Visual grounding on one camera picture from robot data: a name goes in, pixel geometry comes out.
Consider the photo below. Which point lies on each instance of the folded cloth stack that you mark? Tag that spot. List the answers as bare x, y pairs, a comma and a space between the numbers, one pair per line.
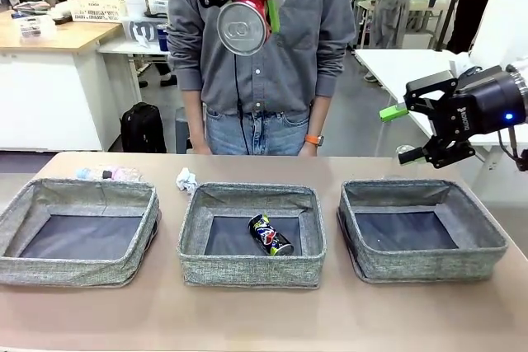
31, 7

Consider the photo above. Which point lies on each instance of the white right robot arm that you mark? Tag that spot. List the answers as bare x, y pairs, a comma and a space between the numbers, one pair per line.
507, 6

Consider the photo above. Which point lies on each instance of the white background table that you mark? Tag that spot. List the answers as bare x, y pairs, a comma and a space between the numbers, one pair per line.
123, 45

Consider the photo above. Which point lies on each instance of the clear bin with logo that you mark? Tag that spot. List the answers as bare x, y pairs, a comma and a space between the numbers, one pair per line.
140, 30

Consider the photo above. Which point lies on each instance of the white printed crate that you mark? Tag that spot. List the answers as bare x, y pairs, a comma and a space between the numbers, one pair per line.
99, 7

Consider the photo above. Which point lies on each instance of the crushed dark can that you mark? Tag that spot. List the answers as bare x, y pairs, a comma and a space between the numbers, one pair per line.
268, 234

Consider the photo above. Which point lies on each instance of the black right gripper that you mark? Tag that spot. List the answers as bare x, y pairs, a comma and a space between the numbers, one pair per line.
482, 109

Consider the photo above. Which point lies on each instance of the blue jeans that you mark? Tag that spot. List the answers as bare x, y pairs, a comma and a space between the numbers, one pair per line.
272, 133

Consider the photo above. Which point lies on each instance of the grey fabric basket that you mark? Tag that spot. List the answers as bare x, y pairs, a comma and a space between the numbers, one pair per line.
247, 273
82, 273
433, 265

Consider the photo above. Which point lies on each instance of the person's left forearm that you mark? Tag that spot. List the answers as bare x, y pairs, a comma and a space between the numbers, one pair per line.
318, 117

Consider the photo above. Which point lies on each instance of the clear plastic storage box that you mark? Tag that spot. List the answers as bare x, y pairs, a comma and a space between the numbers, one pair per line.
33, 26

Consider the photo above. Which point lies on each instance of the background person white top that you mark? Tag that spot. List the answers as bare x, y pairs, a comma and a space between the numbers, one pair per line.
392, 6

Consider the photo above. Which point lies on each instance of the black backpack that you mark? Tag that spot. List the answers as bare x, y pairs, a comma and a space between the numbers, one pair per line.
142, 129

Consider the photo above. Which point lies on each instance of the grey button shirt torso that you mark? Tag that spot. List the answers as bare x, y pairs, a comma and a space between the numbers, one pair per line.
288, 71

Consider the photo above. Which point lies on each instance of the black tripod pole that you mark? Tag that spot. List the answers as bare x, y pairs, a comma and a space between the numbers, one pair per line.
453, 1

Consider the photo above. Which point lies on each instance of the person's right hand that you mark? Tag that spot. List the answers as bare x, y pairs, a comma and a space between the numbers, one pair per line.
201, 148

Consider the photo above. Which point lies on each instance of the white paper roll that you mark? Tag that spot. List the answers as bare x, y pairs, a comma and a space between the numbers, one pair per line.
135, 6

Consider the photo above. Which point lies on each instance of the person's left hand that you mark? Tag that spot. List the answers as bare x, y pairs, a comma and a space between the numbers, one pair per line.
308, 151

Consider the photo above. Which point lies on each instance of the white paper ball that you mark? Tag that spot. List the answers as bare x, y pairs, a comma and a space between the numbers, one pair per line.
186, 181

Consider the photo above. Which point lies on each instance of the crushed red can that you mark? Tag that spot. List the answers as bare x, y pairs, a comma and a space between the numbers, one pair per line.
241, 28

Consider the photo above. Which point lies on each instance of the blue container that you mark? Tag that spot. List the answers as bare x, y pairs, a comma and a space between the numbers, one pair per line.
162, 38

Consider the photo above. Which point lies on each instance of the clear bottle blue cap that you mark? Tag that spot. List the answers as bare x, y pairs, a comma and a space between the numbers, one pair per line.
123, 173

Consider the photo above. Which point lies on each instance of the background person beige top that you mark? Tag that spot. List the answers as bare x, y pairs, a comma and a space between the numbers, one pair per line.
474, 18

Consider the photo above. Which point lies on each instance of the background desk grey frame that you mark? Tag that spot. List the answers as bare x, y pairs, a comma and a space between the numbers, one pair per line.
420, 18

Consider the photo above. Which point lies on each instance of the orange wrist band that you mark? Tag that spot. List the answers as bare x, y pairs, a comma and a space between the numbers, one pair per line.
313, 139

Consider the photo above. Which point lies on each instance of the person's right forearm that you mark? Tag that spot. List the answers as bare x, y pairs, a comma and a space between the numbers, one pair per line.
193, 121

